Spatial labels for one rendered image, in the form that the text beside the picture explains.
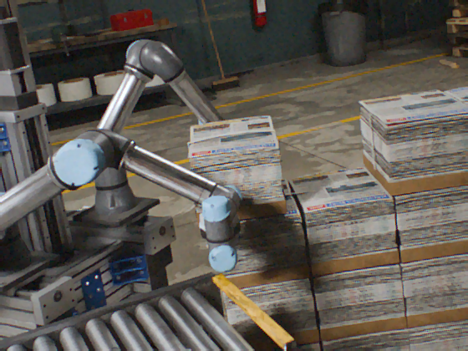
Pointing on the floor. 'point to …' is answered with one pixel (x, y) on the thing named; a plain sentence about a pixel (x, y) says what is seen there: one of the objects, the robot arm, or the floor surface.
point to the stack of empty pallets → (455, 33)
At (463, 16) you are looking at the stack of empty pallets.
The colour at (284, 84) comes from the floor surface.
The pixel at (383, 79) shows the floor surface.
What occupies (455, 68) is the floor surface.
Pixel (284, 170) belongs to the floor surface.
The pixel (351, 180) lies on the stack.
